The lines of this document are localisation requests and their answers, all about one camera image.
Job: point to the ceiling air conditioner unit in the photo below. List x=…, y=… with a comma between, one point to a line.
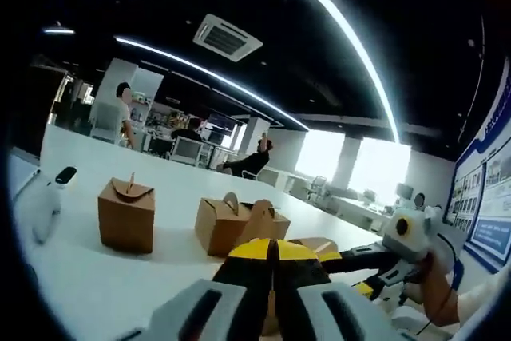
x=227, y=37

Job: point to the white device with black top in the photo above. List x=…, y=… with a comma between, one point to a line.
x=46, y=213

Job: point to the short ceiling light strip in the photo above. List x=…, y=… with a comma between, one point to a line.
x=59, y=31

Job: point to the person's white garment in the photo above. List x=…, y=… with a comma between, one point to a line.
x=483, y=301

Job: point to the background display shelves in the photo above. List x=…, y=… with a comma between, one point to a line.
x=175, y=117

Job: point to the person's right hand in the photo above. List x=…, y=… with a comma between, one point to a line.
x=423, y=285

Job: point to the long curved ceiling light strip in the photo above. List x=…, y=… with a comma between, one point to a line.
x=359, y=45

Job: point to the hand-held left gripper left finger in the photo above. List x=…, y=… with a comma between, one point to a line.
x=235, y=277

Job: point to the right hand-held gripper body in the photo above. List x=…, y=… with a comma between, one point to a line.
x=419, y=237

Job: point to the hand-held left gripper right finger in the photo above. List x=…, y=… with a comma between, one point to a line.
x=307, y=281

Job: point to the blue white wall poster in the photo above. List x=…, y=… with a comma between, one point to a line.
x=487, y=197

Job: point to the straight ceiling light strip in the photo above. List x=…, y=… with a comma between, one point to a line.
x=207, y=73

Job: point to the white mesh chair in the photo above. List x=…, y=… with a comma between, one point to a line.
x=185, y=151

